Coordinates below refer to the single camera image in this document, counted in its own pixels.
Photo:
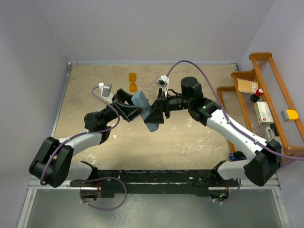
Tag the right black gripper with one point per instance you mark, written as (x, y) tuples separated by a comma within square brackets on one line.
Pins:
[(156, 115)]

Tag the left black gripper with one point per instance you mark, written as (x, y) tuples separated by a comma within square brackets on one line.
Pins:
[(129, 111)]

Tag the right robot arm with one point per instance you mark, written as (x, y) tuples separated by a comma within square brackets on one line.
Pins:
[(260, 162)]

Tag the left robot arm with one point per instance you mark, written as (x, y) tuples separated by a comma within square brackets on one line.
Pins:
[(52, 164)]

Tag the orange sunglasses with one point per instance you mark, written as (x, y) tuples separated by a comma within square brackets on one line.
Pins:
[(132, 80)]

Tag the blue black tool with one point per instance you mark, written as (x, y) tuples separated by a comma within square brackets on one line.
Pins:
[(236, 156)]

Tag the brown cardboard envelope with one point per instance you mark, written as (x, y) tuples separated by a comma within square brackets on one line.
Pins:
[(247, 86)]

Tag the wooden tiered rack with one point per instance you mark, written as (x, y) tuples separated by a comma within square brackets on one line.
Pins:
[(268, 77)]

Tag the red black bottle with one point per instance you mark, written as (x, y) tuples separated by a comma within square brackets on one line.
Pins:
[(256, 96)]

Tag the white red box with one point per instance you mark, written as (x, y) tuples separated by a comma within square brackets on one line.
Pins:
[(263, 113)]

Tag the white black stapler device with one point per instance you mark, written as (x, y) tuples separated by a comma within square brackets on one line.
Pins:
[(272, 133)]

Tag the yellow grey sponge block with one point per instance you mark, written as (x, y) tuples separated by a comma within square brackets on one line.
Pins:
[(289, 115)]

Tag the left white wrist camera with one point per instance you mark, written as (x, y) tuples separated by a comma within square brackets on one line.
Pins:
[(105, 90)]

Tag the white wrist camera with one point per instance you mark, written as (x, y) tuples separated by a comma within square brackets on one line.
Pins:
[(162, 81), (105, 90)]

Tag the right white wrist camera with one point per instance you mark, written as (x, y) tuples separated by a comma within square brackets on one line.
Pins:
[(162, 81)]

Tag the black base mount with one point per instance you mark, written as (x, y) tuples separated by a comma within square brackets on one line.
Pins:
[(110, 191)]

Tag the aluminium frame rail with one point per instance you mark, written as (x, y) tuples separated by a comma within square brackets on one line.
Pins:
[(266, 185)]

